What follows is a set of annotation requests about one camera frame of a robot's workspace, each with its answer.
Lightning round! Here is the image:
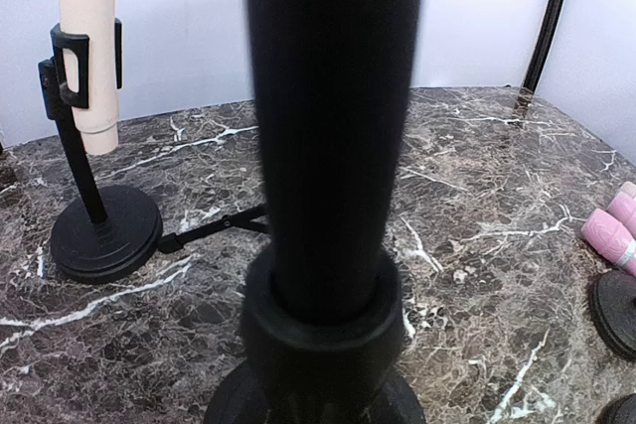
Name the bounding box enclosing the black microphone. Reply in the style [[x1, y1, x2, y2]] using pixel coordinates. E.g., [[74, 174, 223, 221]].
[[246, 0, 420, 324]]

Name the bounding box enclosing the pink microphone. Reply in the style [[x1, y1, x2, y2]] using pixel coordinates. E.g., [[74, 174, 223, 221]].
[[607, 182, 636, 237], [581, 209, 635, 276]]

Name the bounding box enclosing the small beige microphone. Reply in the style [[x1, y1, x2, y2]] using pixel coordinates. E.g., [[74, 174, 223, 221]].
[[60, 0, 119, 156]]

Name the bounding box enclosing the black stand with clip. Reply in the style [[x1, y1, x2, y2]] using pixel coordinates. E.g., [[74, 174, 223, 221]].
[[588, 270, 635, 362]]

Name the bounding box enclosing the black stand of small beige microphone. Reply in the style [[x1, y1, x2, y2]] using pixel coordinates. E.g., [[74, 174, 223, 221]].
[[38, 26, 163, 284]]

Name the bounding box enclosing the black round-base stand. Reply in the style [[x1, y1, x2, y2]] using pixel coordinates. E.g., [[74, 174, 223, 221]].
[[595, 393, 636, 424]]

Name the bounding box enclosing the black tripod shock-mount stand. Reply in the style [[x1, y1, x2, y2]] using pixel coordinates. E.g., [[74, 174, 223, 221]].
[[158, 205, 268, 254]]

